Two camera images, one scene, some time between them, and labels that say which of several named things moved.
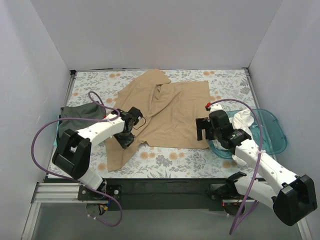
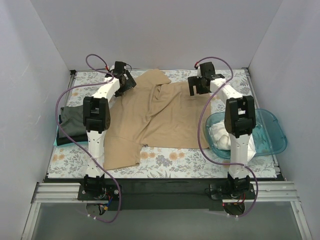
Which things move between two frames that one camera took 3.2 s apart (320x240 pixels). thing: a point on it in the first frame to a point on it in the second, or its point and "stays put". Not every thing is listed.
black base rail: (180, 194) stays put
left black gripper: (126, 141) to (129, 81)
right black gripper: (201, 129) to (196, 85)
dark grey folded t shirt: (90, 110) stays put
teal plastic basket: (274, 138) stays put
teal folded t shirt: (56, 138) stays put
